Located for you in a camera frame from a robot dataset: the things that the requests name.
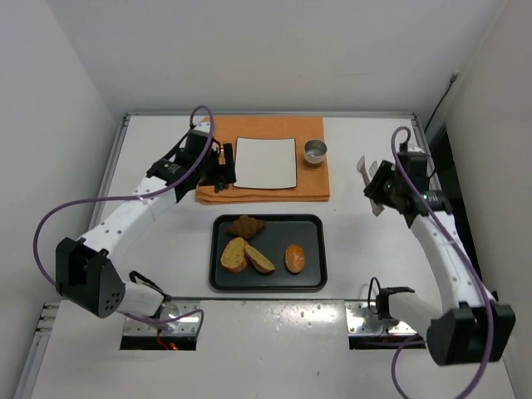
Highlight metal tongs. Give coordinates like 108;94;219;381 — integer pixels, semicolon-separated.
357;155;384;217

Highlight sesame bread roll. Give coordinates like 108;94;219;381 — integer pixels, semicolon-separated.
284;244;306;274

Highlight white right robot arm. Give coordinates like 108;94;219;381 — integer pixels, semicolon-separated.
357;145;515;366

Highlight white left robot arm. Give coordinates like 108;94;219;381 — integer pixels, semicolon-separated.
55;121;236;318

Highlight left bread slice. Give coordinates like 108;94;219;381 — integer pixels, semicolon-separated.
220;237;248;273

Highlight bread slice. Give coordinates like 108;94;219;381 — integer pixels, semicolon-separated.
244;244;275;274
220;237;248;273

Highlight right bread slice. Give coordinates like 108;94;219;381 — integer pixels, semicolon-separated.
244;244;275;274

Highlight white square plate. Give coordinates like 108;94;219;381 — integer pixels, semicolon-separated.
234;137;297;190

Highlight brown croissant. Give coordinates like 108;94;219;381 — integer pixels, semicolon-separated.
226;215;265;239

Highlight orange cloth placemat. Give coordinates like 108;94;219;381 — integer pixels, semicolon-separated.
195;115;330;204

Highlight metal cup with brown sleeve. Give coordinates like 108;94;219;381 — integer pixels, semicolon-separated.
303;139;328;169

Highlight black baking tray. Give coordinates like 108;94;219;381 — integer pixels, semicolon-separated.
209;214;328;293

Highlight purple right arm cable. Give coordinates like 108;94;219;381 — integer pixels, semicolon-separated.
390;126;496;399

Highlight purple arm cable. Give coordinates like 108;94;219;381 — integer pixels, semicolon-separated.
32;105;216;337
390;126;496;399

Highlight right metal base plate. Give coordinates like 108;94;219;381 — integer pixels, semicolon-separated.
344;301;416;338

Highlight metal base plate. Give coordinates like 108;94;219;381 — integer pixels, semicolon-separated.
344;301;416;338
122;300;204;338

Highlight black wall cable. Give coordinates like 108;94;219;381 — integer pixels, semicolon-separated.
423;71;460;134

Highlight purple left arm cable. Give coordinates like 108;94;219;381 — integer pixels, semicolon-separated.
32;105;216;337

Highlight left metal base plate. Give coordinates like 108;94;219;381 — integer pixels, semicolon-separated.
122;300;204;338

